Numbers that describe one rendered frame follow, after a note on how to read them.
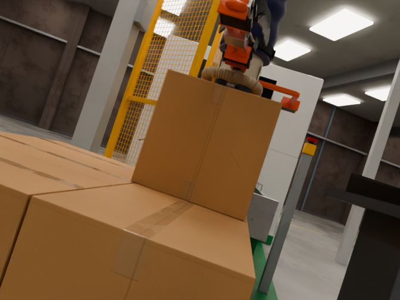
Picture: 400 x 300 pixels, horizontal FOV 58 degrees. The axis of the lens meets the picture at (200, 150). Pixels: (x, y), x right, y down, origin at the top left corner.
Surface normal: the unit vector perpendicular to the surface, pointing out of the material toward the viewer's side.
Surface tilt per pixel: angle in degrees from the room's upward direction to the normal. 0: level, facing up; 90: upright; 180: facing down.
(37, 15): 90
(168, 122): 90
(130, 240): 90
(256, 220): 90
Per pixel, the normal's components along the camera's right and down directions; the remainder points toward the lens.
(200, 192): -0.14, -0.06
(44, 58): 0.21, 0.05
